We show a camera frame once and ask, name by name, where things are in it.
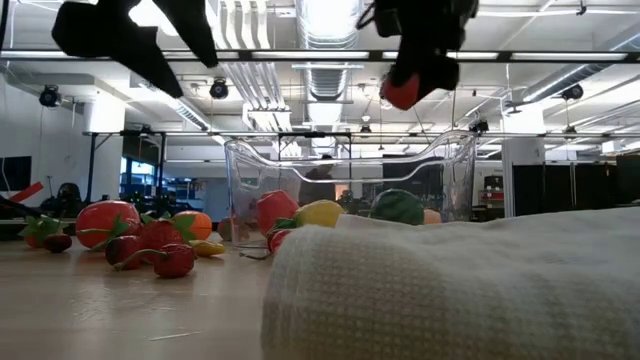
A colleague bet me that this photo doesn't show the red-orange round toy fruit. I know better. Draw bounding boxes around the red-orange round toy fruit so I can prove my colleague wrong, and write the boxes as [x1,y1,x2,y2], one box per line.
[379,72,422,112]

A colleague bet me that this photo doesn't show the shelf with red boxes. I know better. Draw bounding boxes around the shelf with red boxes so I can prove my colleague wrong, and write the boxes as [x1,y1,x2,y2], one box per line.
[478,174,505,209]

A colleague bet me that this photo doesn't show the yellow toy banana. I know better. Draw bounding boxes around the yellow toy banana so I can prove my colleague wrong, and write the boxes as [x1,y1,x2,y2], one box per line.
[188,239,227,259]

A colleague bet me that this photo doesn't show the yellow toy lemon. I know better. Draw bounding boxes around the yellow toy lemon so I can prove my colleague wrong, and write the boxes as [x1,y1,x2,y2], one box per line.
[272,199,347,234]

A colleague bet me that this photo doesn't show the large red toy tomato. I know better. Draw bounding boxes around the large red toy tomato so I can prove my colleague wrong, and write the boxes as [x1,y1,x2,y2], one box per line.
[75,200,143,250]

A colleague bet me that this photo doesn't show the white waffle dish towel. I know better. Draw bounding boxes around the white waffle dish towel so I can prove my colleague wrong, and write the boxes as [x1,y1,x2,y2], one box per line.
[259,207,640,360]

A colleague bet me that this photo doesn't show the leafy red toy strawberry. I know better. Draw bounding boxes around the leafy red toy strawberry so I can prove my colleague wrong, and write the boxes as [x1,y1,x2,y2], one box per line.
[18,214,65,250]

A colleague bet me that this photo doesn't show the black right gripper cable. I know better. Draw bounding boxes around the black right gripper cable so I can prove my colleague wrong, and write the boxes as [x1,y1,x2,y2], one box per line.
[356,2,381,31]

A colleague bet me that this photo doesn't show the glossy red toy apple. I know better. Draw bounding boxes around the glossy red toy apple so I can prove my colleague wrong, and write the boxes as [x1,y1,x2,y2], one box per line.
[256,189,301,237]

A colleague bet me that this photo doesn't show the red toy cherry with stem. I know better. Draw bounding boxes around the red toy cherry with stem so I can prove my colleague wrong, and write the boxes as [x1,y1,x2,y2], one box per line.
[112,243,198,281]
[104,235,146,272]
[238,228,297,262]

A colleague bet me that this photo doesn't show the red background object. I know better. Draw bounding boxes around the red background object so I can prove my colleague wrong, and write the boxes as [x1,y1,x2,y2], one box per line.
[9,181,45,204]

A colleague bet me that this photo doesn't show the dark red toy cherry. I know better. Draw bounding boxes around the dark red toy cherry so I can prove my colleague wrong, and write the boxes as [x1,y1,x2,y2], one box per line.
[42,232,74,255]

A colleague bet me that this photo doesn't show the orange toy fruit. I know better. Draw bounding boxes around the orange toy fruit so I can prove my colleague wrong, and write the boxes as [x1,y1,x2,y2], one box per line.
[172,210,214,242]

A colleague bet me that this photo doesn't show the black wall monitor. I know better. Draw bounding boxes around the black wall monitor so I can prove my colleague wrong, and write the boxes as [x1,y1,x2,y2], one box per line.
[0,155,33,192]

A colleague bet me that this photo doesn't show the clear plastic container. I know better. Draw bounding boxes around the clear plastic container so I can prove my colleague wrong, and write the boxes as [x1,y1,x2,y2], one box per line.
[223,130,477,249]

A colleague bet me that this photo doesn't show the black room partition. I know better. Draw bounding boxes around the black room partition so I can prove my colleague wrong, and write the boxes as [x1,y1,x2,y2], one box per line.
[512,163,619,217]

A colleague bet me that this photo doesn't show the silver ventilation duct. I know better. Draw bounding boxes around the silver ventilation duct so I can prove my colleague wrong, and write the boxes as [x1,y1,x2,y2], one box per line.
[294,0,366,132]

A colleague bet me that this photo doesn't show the long ceiling light rail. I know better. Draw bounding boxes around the long ceiling light rail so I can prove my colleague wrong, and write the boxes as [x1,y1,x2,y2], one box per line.
[0,48,640,64]

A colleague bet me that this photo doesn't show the person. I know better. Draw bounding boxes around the person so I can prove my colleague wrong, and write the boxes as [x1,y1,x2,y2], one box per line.
[298,153,342,206]

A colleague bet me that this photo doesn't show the striped toy watermelon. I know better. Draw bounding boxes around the striped toy watermelon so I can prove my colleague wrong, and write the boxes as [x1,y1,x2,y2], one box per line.
[368,188,426,227]

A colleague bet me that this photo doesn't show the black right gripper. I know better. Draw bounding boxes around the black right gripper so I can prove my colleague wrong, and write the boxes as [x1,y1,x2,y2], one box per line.
[372,0,480,99]

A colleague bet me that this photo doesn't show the small strawberry with leaf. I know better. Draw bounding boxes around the small strawberry with leaf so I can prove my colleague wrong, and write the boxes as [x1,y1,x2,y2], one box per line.
[107,213,146,240]

